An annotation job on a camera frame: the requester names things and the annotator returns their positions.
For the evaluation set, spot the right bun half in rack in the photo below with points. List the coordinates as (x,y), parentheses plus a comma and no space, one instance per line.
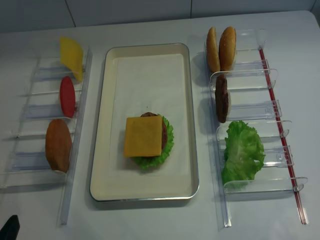
(227,48)

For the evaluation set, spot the clear acrylic rack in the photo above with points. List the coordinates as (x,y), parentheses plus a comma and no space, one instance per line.
(250,85)
(26,163)

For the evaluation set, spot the clear acrylic left rack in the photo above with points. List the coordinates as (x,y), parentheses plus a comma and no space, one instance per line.
(26,163)

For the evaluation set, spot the yellow cheese slice in rack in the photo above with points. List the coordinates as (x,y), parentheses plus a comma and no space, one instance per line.
(71,55)

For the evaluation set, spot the clear acrylic right rack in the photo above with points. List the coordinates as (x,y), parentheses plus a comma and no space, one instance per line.
(250,85)

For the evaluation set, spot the brown patty on burger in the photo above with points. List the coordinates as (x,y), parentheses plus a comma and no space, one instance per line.
(164,129)

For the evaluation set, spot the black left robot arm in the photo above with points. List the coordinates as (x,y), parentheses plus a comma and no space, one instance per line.
(10,229)

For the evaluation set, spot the brown patty in rack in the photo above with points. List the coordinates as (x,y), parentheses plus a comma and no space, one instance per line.
(221,98)

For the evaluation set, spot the green lettuce leaf in rack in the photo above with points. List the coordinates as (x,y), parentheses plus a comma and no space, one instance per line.
(244,153)

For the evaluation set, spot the green lettuce on burger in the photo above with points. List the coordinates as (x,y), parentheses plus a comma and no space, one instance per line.
(153,162)

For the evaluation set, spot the orange-brown bun slice in rack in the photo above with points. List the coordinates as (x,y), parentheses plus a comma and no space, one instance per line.
(58,144)

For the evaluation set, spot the white paper tray liner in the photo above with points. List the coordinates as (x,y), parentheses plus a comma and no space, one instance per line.
(153,84)

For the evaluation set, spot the orange cheese slice on burger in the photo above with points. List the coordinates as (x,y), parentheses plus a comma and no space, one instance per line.
(143,136)

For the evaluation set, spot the cream metal tray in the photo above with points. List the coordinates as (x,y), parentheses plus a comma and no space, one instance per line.
(107,184)

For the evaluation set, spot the red tomato slice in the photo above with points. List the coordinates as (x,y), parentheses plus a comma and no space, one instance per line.
(67,97)

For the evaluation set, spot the sesame bun top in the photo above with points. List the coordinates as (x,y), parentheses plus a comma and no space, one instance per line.
(212,53)

